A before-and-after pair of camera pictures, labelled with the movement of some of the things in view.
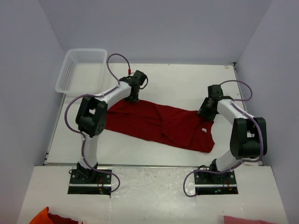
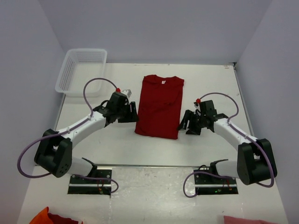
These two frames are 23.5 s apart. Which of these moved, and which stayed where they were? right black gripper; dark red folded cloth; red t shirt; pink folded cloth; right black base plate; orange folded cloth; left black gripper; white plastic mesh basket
Moved: right black gripper; left black gripper; red t shirt
Stayed: white plastic mesh basket; dark red folded cloth; orange folded cloth; pink folded cloth; right black base plate
